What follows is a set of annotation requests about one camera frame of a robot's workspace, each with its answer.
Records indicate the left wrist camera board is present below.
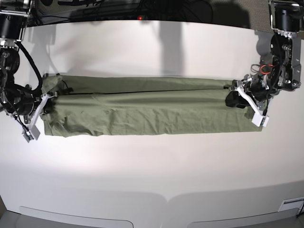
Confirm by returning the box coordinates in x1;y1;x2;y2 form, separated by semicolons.
251;113;269;127

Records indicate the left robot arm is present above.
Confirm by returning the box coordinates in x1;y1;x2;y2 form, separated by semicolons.
225;0;304;127

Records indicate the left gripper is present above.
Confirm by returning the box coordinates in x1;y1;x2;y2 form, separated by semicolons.
224;75;276;116

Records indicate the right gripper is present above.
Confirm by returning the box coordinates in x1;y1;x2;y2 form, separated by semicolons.
7;91;58;132

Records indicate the black power strip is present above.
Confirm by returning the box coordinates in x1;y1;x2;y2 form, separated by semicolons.
95;15;147;21

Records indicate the green T-shirt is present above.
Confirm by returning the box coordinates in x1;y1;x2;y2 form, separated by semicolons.
42;75;262;137

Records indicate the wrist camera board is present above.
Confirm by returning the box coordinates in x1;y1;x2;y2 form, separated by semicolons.
251;113;269;127
22;125;40;142

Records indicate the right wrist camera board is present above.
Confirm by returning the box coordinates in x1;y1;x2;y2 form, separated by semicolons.
22;125;40;142

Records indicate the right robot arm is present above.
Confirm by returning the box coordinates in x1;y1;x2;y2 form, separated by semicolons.
0;0;57;142

